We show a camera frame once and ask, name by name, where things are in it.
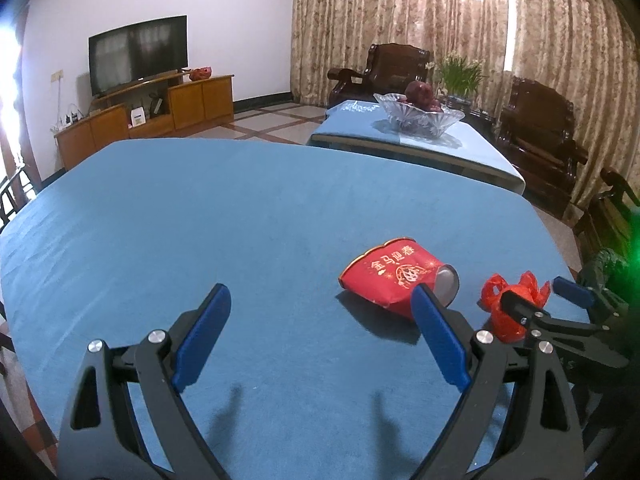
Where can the dark wooden dining chair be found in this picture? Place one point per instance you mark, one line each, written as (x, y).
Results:
(12, 195)
(615, 210)

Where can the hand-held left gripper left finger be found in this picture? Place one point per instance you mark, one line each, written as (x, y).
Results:
(205, 335)

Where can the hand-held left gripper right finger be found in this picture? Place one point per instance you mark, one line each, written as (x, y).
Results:
(440, 335)

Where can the blue cloth covered coffee table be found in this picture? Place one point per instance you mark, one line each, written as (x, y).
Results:
(480, 155)

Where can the dark wooden armchair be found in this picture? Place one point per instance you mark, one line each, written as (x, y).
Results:
(395, 67)
(540, 130)

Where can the red plastic bag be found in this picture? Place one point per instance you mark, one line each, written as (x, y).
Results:
(505, 327)

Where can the small white box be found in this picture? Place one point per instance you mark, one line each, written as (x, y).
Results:
(138, 117)

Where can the beige patterned curtains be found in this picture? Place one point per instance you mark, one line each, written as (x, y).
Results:
(340, 20)

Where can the black flat television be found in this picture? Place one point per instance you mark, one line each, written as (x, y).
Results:
(137, 55)

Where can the dark wooden side table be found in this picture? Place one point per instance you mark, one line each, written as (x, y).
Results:
(475, 115)

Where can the red ornament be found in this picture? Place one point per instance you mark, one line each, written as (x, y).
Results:
(201, 73)

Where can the black bagged trash bin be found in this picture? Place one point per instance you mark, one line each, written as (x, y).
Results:
(605, 265)

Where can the glass fruit bowl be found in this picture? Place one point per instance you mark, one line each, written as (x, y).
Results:
(420, 120)

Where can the red printed paper packet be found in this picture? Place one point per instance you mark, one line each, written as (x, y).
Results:
(390, 270)

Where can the blue tablecloth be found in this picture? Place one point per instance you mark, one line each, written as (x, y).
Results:
(225, 220)

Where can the wooden television cabinet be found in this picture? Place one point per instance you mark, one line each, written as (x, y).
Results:
(195, 102)

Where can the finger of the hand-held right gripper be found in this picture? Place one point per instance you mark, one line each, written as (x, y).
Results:
(572, 290)
(520, 306)

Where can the green potted plant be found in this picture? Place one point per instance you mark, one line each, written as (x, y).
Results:
(460, 75)

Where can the dark red fruit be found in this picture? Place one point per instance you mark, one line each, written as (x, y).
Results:
(420, 94)

